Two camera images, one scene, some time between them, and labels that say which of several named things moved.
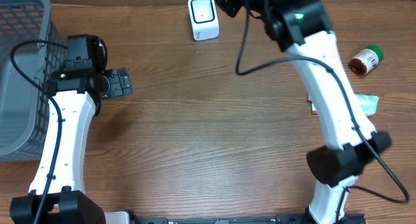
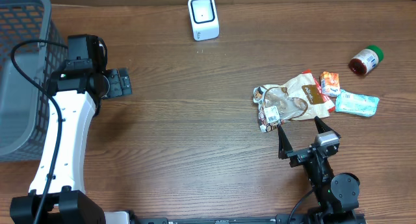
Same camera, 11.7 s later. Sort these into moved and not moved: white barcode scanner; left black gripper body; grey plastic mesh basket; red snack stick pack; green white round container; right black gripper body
Moved: right black gripper body; red snack stick pack
Not moved: white barcode scanner; green white round container; left black gripper body; grey plastic mesh basket
